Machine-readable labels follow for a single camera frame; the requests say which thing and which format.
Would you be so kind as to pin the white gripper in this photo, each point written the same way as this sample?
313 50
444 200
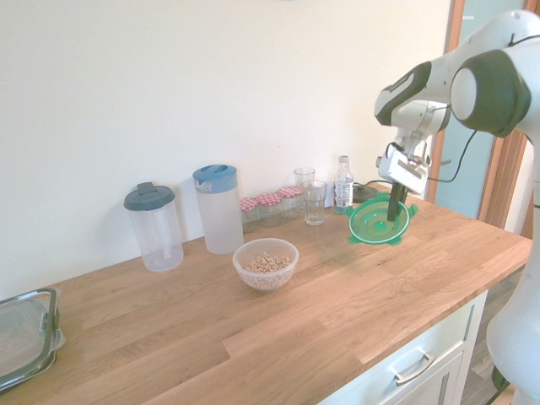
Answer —
403 173

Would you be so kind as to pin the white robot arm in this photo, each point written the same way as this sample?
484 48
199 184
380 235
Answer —
485 93

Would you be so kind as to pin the glass jar red checked lid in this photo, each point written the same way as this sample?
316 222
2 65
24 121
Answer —
269 208
249 213
290 202

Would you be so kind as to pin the clear plastic food bowl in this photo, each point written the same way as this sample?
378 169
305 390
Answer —
253 283

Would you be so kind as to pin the frosted pitcher blue lid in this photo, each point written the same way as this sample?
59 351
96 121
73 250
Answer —
219 215

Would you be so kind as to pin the clear pitcher dark grey lid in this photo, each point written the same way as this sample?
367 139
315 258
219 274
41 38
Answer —
154 236

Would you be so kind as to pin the rectangular glass container grey lid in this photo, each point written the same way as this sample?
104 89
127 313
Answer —
23 333

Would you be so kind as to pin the black round disc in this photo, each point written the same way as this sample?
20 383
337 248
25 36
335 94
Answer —
363 194

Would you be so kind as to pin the small clear water bottle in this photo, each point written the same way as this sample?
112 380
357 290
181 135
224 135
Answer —
343 190

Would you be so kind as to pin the frosted glass door panel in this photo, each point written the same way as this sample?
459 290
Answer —
464 190

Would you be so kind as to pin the faceted clear drinking glass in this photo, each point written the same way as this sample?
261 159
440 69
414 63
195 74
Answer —
314 206

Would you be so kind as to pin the smooth clear drinking glass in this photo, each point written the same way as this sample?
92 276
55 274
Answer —
304 175

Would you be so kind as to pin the white kitchen cabinet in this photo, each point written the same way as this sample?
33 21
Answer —
434 337

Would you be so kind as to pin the cereal rings heap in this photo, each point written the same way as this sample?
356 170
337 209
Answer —
266 262

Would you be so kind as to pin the wooden door frame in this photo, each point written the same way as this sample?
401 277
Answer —
506 169

